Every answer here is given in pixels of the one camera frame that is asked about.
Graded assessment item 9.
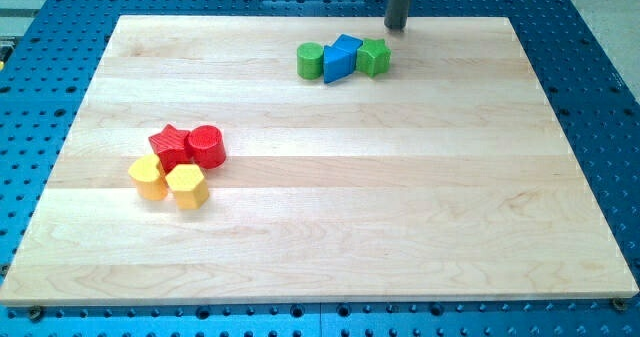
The blue triangular prism block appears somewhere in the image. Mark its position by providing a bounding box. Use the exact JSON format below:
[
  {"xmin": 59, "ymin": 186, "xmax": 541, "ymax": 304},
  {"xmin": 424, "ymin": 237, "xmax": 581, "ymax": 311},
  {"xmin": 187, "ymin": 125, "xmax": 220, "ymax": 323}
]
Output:
[{"xmin": 323, "ymin": 45, "xmax": 357, "ymax": 84}]

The green cylinder block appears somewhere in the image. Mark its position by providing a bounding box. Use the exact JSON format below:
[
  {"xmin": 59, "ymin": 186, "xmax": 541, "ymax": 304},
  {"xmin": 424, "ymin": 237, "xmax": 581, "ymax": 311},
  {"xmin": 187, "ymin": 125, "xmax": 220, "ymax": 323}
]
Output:
[{"xmin": 296, "ymin": 42, "xmax": 324, "ymax": 80}]

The blue cube block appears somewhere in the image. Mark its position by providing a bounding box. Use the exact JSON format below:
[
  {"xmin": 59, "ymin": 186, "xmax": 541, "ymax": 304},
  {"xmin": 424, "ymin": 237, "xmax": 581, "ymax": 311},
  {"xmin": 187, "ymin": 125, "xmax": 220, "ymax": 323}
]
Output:
[{"xmin": 332, "ymin": 34, "xmax": 363, "ymax": 71}]

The green star block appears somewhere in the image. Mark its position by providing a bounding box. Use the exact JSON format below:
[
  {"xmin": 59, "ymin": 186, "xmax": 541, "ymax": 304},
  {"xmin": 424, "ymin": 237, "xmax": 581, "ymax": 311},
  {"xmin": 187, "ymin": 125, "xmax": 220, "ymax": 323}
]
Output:
[{"xmin": 355, "ymin": 38, "xmax": 391, "ymax": 77}]

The red cylinder block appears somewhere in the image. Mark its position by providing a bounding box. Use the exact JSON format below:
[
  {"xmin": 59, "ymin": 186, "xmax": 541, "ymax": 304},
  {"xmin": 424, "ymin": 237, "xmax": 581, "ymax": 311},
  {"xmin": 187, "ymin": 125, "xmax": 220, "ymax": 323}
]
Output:
[{"xmin": 187, "ymin": 125, "xmax": 227, "ymax": 169}]

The light wooden board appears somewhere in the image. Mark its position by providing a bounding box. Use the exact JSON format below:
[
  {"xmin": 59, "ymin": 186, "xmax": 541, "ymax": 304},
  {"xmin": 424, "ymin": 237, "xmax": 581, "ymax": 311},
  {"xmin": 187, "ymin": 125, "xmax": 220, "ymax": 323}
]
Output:
[{"xmin": 1, "ymin": 15, "xmax": 638, "ymax": 306}]

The yellow hexagon block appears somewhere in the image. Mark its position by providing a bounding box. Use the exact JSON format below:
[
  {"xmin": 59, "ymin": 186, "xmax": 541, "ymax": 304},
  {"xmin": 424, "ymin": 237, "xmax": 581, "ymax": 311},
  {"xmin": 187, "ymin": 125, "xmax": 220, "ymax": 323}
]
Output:
[{"xmin": 166, "ymin": 164, "xmax": 209, "ymax": 210}]

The red star block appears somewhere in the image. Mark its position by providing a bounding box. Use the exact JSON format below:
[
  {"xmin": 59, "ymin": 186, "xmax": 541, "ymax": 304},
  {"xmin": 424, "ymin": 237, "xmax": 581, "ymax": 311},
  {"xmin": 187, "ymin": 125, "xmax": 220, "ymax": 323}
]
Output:
[{"xmin": 148, "ymin": 124, "xmax": 192, "ymax": 173}]

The yellow rounded block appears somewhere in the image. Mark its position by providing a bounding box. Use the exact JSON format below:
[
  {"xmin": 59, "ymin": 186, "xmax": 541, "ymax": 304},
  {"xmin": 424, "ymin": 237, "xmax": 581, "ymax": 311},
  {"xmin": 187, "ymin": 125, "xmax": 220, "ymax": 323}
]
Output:
[{"xmin": 128, "ymin": 154, "xmax": 168, "ymax": 201}]

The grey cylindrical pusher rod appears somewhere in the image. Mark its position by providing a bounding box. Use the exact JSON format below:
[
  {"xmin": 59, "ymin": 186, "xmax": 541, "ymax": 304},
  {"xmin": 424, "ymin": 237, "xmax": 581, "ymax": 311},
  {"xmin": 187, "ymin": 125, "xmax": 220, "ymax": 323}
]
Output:
[{"xmin": 384, "ymin": 0, "xmax": 411, "ymax": 30}]

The blue perforated metal table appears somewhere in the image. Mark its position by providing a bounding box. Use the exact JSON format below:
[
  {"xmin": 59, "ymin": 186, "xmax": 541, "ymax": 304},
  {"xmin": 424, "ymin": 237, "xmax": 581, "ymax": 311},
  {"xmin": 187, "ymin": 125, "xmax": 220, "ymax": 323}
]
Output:
[{"xmin": 1, "ymin": 0, "xmax": 639, "ymax": 336}]

